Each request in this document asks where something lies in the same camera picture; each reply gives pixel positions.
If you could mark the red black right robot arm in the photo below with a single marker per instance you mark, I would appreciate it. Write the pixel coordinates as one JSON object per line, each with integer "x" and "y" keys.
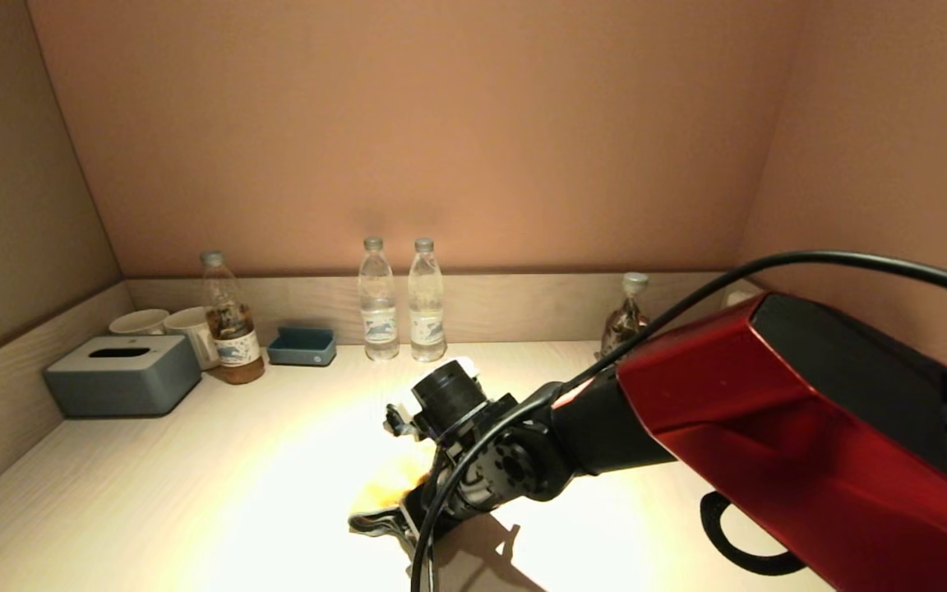
{"x": 769, "y": 411}

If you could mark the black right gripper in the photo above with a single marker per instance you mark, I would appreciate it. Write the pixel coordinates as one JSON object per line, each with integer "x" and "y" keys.
{"x": 449, "y": 501}

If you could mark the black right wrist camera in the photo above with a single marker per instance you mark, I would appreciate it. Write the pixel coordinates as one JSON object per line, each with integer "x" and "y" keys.
{"x": 447, "y": 395}

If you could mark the small blue tray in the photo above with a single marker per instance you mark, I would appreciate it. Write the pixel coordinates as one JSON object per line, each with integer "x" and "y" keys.
{"x": 301, "y": 353}

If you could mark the half-full amber tea bottle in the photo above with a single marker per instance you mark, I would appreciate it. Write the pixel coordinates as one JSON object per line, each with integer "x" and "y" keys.
{"x": 235, "y": 351}

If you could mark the orange cloth with grey edge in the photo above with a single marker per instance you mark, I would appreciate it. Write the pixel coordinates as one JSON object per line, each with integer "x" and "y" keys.
{"x": 383, "y": 493}

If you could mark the blue-grey tissue box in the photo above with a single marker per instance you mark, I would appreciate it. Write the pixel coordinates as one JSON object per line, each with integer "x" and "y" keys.
{"x": 124, "y": 385}

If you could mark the clear water bottle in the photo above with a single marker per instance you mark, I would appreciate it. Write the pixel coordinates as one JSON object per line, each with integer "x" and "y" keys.
{"x": 378, "y": 327}
{"x": 427, "y": 327}

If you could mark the dark tea bottle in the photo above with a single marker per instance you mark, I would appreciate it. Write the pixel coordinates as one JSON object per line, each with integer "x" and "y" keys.
{"x": 628, "y": 321}

